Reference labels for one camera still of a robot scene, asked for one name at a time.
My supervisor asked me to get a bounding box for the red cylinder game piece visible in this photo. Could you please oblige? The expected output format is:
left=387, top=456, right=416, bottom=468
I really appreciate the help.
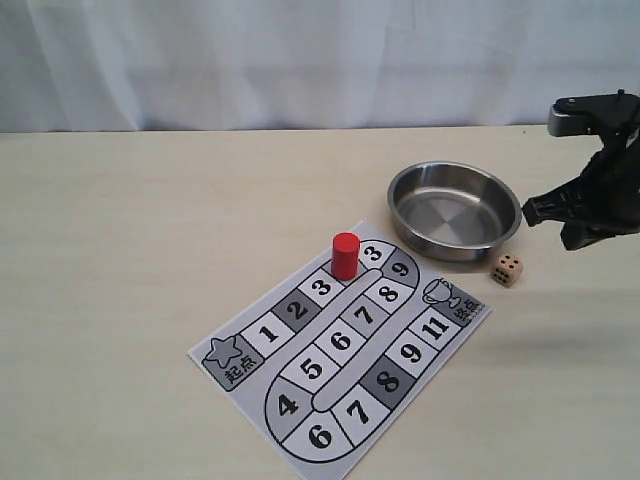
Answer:
left=330, top=232, right=360, bottom=281

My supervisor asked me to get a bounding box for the white curtain backdrop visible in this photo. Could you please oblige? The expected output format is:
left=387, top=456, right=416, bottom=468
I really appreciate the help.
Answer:
left=1, top=1, right=639, bottom=132

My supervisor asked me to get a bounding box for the paper number game board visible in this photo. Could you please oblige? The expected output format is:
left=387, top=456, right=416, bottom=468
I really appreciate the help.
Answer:
left=189, top=223, right=491, bottom=479

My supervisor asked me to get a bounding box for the stainless steel bowl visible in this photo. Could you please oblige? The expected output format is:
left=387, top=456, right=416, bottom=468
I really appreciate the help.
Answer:
left=386, top=160, right=522, bottom=263

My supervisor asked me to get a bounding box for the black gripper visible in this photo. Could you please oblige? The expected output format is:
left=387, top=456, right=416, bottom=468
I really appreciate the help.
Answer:
left=522, top=137, right=639, bottom=250

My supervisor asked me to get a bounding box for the beige wooden die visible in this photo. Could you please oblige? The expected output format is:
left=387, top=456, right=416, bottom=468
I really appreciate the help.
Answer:
left=490, top=253, right=524, bottom=288

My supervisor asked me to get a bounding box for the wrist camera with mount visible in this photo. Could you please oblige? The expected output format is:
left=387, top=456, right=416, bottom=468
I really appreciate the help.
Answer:
left=547, top=89, right=639, bottom=147

